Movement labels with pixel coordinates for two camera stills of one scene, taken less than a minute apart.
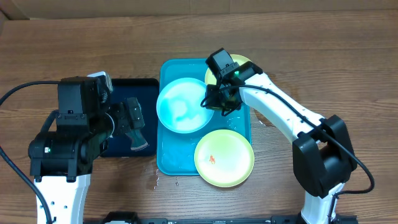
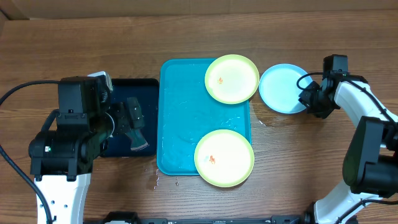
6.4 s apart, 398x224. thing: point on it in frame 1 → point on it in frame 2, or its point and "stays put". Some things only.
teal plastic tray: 176,151 stays put
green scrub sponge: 138,140 stays put
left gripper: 120,109 stays put
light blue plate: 179,106 → 278,88
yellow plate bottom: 224,158 stays put
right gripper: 215,103 → 308,102
